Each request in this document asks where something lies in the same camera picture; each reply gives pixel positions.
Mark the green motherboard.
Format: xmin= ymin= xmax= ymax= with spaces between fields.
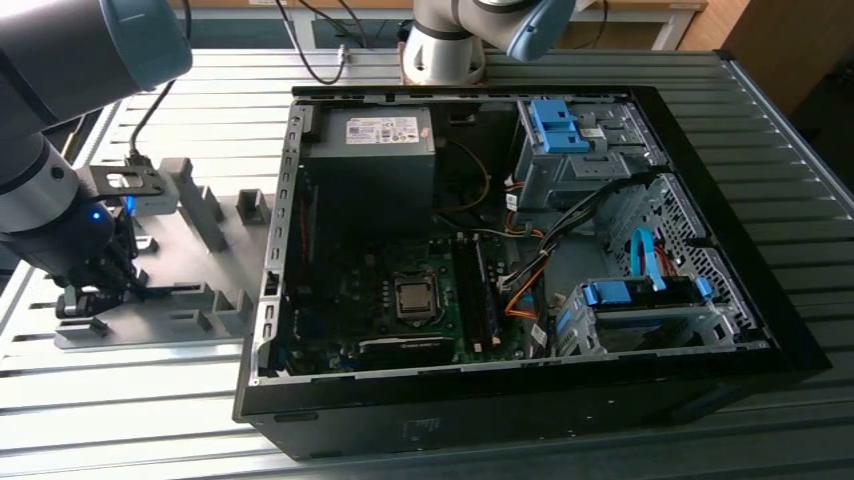
xmin=286 ymin=234 xmax=535 ymax=374

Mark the black graphics card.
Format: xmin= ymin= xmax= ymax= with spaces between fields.
xmin=356 ymin=335 xmax=455 ymax=371

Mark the hard disk blue carrier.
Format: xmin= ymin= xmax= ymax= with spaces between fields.
xmin=577 ymin=276 xmax=715 ymax=315

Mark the white frame desk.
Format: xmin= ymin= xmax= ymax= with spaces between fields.
xmin=166 ymin=0 xmax=709 ymax=51

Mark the thin orange wire loop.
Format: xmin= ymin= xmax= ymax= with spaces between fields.
xmin=437 ymin=139 xmax=494 ymax=215

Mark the grey metal drive cage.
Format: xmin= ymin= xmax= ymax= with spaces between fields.
xmin=513 ymin=99 xmax=669 ymax=211

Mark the wooden cabinet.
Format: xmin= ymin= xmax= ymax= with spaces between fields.
xmin=679 ymin=0 xmax=854 ymax=117

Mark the blue flat data wire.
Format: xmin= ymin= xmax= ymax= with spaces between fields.
xmin=630 ymin=227 xmax=669 ymax=292

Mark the orange wire pair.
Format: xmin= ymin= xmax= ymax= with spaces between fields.
xmin=503 ymin=279 xmax=541 ymax=320

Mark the grey parts rack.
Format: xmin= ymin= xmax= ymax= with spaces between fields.
xmin=54 ymin=155 xmax=279 ymax=350

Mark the grey metal disk bay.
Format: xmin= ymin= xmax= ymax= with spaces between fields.
xmin=551 ymin=294 xmax=743 ymax=357

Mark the black open PC case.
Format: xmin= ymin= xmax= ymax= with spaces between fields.
xmin=231 ymin=84 xmax=836 ymax=461

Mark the black cable silver plug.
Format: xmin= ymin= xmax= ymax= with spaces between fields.
xmin=276 ymin=0 xmax=352 ymax=86

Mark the silver CPU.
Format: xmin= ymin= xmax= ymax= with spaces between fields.
xmin=398 ymin=280 xmax=434 ymax=312

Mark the blue drive bay latch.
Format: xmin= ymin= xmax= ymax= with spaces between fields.
xmin=530 ymin=99 xmax=595 ymax=155

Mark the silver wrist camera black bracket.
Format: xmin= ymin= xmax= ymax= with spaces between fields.
xmin=76 ymin=163 xmax=182 ymax=217

